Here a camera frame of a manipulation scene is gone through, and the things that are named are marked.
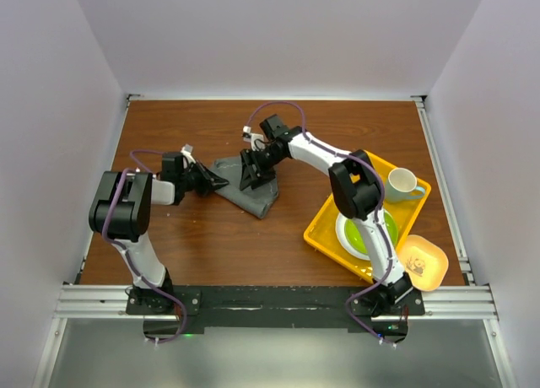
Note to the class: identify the grey cloth napkin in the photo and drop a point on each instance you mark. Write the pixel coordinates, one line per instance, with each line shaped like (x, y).
(256, 202)

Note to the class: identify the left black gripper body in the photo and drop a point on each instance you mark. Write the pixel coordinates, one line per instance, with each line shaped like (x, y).
(191, 180)

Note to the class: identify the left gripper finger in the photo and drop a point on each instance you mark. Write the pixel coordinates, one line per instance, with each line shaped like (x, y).
(205, 177)
(205, 191)

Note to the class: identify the green plate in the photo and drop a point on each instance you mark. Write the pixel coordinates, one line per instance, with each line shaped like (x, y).
(356, 245)

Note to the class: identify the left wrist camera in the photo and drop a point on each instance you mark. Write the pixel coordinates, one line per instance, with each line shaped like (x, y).
(174, 165)

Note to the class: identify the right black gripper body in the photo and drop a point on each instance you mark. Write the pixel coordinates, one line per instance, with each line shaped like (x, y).
(267, 158)

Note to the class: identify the white plate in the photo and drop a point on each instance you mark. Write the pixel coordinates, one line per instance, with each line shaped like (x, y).
(339, 231)

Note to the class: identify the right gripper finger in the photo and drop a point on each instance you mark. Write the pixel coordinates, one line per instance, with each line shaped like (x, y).
(248, 175)
(262, 178)

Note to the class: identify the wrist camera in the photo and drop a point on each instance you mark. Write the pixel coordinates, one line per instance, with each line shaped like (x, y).
(272, 128)
(174, 165)

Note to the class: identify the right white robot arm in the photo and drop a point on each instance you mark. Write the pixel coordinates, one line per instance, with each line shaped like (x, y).
(358, 193)

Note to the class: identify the white cup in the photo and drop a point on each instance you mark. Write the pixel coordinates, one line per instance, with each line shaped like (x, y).
(401, 185)

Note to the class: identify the orange square plate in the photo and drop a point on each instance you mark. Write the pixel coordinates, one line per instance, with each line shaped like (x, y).
(425, 262)

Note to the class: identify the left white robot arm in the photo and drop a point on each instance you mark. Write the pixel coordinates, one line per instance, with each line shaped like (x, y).
(121, 211)

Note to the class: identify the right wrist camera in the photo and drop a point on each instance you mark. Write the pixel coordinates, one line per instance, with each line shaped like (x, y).
(272, 128)

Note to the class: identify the yellow plastic tray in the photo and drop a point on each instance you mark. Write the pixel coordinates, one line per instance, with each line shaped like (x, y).
(321, 232)

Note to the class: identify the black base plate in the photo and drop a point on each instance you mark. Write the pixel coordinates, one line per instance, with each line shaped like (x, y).
(314, 307)

